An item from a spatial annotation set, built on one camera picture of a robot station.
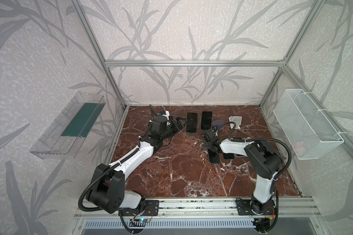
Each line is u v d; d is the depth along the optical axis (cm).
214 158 94
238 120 102
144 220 70
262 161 50
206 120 99
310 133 63
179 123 74
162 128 65
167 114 77
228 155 91
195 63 95
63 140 63
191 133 105
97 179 40
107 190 42
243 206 73
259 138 53
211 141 77
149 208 73
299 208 75
